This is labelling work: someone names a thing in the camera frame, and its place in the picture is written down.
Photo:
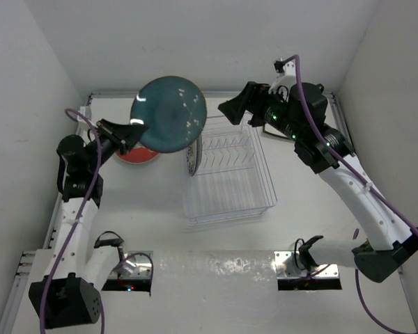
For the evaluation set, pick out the black white speckled plate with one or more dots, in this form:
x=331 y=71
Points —
x=194 y=156

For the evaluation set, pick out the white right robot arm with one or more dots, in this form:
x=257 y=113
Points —
x=390 y=242

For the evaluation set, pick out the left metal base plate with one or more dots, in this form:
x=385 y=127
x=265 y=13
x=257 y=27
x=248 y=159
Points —
x=135 y=267

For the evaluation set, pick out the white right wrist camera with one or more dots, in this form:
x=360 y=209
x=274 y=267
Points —
x=285 y=72

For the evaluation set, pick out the white round plate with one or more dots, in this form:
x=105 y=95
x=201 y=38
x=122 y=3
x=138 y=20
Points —
x=138 y=155

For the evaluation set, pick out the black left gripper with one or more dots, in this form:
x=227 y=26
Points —
x=125 y=134

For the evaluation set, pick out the metal base plate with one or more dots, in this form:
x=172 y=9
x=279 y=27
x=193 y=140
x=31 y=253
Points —
x=135 y=267
x=286 y=268

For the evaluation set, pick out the square grey plate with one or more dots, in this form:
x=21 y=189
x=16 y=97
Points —
x=267 y=129

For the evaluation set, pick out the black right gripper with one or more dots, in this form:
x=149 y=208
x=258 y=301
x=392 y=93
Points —
x=253 y=97

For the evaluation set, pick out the white wire dish rack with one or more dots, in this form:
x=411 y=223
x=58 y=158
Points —
x=233 y=181

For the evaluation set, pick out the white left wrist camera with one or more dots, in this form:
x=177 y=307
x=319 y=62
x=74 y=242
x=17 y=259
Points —
x=85 y=111

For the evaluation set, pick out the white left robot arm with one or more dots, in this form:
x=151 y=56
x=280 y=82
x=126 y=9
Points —
x=69 y=293

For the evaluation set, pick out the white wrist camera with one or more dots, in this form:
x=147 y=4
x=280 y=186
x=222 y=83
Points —
x=285 y=72
x=85 y=111

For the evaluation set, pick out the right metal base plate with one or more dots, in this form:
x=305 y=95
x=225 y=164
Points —
x=286 y=268

